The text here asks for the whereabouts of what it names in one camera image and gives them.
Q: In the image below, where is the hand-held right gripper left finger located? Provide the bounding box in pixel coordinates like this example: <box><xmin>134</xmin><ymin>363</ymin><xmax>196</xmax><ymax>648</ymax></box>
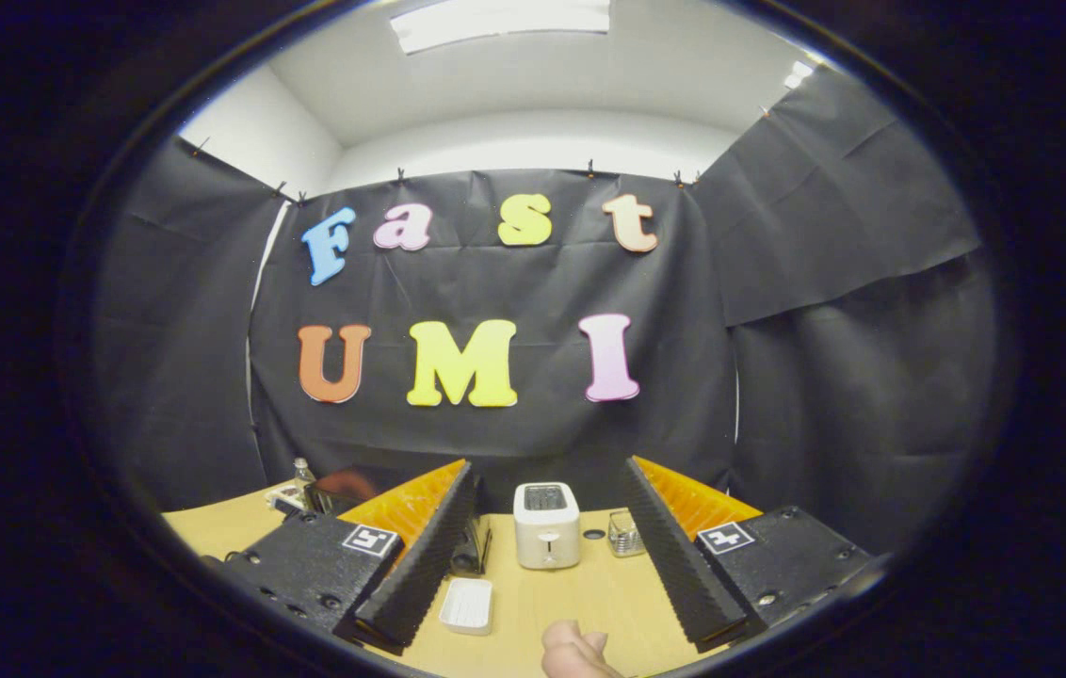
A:
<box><xmin>203</xmin><ymin>459</ymin><xmax>485</xmax><ymax>657</ymax></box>

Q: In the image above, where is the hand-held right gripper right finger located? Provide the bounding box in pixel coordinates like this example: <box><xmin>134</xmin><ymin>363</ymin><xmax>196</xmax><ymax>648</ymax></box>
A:
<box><xmin>622</xmin><ymin>456</ymin><xmax>876</xmax><ymax>654</ymax></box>

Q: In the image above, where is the black electric oven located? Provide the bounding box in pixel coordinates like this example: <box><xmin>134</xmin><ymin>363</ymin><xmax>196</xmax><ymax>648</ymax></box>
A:
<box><xmin>305</xmin><ymin>464</ymin><xmax>494</xmax><ymax>578</ymax></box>

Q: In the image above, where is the white rectangular dish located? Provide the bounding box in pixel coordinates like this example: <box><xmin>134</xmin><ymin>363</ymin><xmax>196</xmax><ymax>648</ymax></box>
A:
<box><xmin>438</xmin><ymin>577</ymin><xmax>494</xmax><ymax>637</ymax></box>

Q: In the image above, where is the white toaster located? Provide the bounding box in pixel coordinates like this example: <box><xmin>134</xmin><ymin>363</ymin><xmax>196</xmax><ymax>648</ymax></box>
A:
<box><xmin>512</xmin><ymin>481</ymin><xmax>582</xmax><ymax>571</ymax></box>

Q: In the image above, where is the black backdrop cloth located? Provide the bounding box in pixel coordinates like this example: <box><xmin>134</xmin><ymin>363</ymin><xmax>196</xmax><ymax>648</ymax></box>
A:
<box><xmin>90</xmin><ymin>66</ymin><xmax>1000</xmax><ymax>557</ymax></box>

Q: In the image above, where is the large ceiling light panel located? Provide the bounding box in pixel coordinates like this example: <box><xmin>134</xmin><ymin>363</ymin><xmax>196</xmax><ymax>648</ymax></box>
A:
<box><xmin>389</xmin><ymin>0</ymin><xmax>611</xmax><ymax>55</ymax></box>

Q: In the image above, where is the wire mesh utensil basket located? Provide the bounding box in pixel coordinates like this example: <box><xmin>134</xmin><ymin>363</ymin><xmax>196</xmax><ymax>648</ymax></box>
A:
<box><xmin>607</xmin><ymin>509</ymin><xmax>647</xmax><ymax>558</ymax></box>

